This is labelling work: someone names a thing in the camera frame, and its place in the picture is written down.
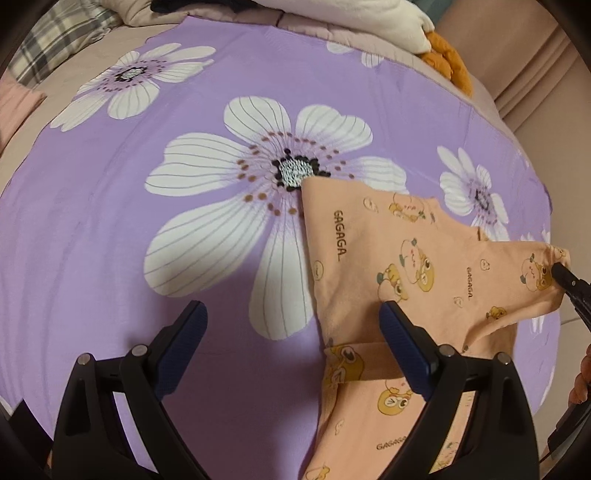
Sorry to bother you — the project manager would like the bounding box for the navy garment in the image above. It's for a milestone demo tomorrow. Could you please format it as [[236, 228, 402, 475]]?
[[150, 0, 259, 14]]

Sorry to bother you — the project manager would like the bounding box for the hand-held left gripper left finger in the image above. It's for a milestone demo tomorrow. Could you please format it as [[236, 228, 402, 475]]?
[[53, 300, 208, 480]]

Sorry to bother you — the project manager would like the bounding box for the purple floral bed sheet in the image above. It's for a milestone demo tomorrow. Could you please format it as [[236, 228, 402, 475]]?
[[0, 16, 561, 480]]

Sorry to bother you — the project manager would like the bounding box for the teal curtain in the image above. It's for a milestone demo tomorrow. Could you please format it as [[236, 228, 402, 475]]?
[[413, 0, 458, 21]]

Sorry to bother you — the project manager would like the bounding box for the person's right hand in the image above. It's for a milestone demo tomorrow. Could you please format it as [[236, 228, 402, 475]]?
[[569, 342, 591, 404]]

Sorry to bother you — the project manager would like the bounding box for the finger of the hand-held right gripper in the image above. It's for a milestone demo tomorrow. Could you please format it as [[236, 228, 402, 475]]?
[[552, 261, 591, 303], [564, 287, 591, 330]]

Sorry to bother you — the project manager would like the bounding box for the orange cartoon-print small shirt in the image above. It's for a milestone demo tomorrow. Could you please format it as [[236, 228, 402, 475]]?
[[300, 178, 571, 480]]

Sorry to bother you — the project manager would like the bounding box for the pink curtain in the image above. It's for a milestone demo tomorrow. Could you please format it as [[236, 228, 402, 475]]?
[[436, 0, 591, 153]]

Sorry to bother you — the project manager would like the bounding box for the plaid pillow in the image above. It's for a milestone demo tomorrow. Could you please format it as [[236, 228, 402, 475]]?
[[9, 0, 123, 88]]

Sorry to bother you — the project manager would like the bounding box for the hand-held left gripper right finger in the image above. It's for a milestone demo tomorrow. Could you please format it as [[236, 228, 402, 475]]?
[[379, 301, 541, 480]]

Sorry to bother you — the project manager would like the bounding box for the pink cloth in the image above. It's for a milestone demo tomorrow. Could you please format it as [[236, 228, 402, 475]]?
[[0, 74, 48, 139]]

